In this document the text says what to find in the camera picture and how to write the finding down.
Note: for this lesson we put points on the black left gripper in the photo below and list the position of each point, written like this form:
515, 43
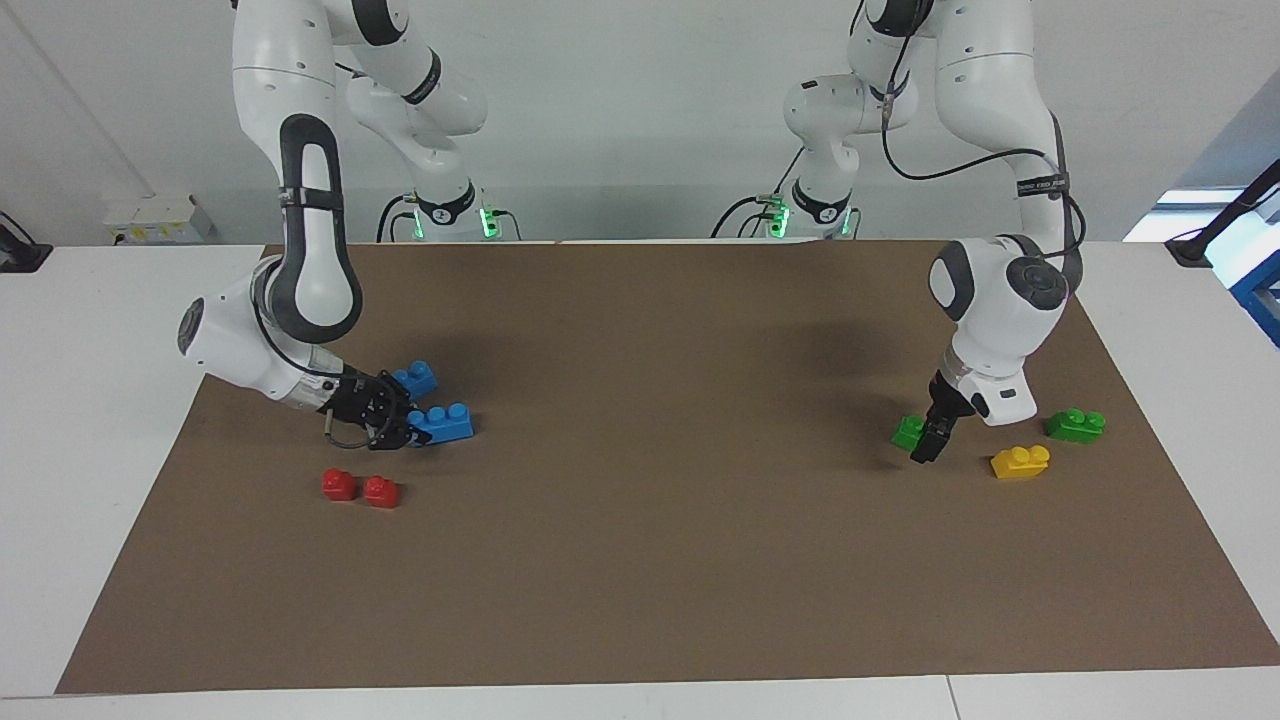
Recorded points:
950, 402

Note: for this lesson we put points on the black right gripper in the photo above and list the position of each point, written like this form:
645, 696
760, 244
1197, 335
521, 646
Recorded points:
360, 405

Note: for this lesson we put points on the green two-stud toy block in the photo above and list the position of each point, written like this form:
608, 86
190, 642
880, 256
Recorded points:
905, 433
1075, 427

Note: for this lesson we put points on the blue three-stud toy block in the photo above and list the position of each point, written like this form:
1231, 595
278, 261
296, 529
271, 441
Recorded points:
420, 380
450, 427

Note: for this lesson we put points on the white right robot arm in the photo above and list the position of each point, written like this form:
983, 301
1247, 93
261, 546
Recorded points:
310, 260

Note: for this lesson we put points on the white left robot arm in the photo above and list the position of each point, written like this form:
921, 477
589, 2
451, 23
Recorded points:
1000, 300

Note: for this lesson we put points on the red single-stud toy block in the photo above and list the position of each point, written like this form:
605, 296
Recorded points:
381, 493
339, 486

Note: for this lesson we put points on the yellow two-stud toy block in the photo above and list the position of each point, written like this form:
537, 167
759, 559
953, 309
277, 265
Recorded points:
1020, 464

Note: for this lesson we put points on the brown table mat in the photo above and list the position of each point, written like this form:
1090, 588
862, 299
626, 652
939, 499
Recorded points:
650, 500

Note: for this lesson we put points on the black table clamp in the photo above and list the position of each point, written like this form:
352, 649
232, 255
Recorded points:
22, 255

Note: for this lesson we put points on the white wall socket box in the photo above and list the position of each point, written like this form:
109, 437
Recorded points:
160, 220

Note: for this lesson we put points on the blue metal frame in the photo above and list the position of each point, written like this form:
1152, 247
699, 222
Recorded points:
1262, 290

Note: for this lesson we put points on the black camera stand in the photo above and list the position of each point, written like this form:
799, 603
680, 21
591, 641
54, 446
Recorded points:
1230, 215

